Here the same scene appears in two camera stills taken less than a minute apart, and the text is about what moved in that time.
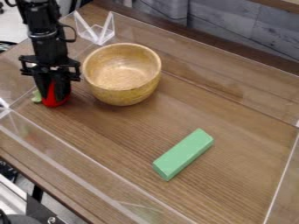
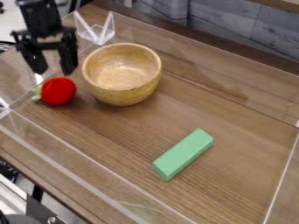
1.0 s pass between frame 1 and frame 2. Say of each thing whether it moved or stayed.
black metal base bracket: stayed
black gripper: moved
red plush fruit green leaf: stayed
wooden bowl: stayed
